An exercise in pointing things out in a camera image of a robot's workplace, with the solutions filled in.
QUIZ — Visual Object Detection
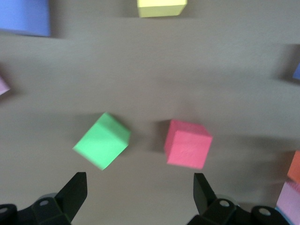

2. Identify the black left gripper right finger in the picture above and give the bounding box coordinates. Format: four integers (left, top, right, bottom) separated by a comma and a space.
187, 172, 253, 225

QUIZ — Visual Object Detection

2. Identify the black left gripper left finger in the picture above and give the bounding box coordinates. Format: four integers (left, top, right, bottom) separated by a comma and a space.
17, 172, 88, 225

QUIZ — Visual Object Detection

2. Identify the pink foam cube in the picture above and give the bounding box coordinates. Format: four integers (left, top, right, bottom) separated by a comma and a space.
275, 180, 300, 225
0, 75, 11, 96

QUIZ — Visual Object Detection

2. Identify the red foam cube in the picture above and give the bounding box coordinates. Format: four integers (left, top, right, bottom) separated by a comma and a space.
163, 119, 213, 170

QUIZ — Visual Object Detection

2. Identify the green foam cube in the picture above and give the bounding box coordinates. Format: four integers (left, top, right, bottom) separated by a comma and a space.
72, 112, 131, 171

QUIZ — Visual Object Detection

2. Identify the orange foam cube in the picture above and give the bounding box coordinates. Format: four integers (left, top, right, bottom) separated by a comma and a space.
287, 150, 300, 185

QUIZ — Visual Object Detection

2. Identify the purple foam cube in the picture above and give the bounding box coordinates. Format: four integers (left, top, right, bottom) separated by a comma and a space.
292, 62, 300, 82
0, 0, 51, 38

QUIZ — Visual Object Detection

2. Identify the yellow foam cube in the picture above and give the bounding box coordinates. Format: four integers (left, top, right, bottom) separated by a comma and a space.
137, 0, 188, 18

